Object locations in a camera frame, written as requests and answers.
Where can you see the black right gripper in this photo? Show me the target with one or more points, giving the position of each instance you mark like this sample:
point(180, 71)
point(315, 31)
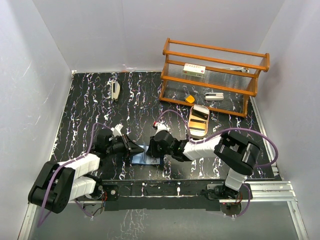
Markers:
point(152, 151)

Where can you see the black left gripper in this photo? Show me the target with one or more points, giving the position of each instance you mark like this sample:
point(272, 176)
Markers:
point(130, 148)

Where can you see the blue card holder wallet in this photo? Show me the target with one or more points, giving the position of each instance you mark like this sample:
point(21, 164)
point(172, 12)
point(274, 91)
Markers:
point(144, 159)

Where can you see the stack of silver cards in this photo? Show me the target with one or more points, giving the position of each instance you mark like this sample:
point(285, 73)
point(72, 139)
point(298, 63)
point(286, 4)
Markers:
point(201, 109)

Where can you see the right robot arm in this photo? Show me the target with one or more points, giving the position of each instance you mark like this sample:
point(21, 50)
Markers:
point(235, 150)

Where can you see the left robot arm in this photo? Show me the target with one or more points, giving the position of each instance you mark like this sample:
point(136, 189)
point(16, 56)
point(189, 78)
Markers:
point(60, 182)

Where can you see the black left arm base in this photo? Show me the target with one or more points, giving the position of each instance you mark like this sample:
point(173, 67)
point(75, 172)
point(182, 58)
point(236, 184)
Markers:
point(107, 193)

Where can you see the beige oval card tray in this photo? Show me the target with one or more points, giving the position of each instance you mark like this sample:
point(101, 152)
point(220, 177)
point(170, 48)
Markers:
point(198, 124)

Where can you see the yellow and grey tape measure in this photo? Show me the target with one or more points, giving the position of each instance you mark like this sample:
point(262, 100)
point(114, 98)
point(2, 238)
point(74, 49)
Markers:
point(190, 99)

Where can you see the white and black stapler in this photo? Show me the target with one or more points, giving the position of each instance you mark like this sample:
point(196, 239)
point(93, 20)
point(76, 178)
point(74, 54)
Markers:
point(115, 90)

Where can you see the white small stapler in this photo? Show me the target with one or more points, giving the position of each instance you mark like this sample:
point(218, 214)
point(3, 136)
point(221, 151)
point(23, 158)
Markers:
point(214, 96)

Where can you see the white red small box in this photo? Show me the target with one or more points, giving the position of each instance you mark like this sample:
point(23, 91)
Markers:
point(194, 70)

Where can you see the orange wooden shelf rack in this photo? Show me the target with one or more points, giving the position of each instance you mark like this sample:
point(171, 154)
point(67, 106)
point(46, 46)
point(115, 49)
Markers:
point(234, 73)

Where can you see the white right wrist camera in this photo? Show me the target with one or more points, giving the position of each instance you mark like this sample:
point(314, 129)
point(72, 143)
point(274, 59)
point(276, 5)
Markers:
point(159, 127)

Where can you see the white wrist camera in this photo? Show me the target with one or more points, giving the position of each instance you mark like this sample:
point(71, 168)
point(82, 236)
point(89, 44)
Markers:
point(159, 127)
point(117, 130)

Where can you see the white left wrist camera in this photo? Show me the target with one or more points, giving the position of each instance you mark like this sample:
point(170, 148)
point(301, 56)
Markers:
point(117, 130)

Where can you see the aluminium front rail frame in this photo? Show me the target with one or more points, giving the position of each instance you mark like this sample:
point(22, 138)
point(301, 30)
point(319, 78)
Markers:
point(175, 210)

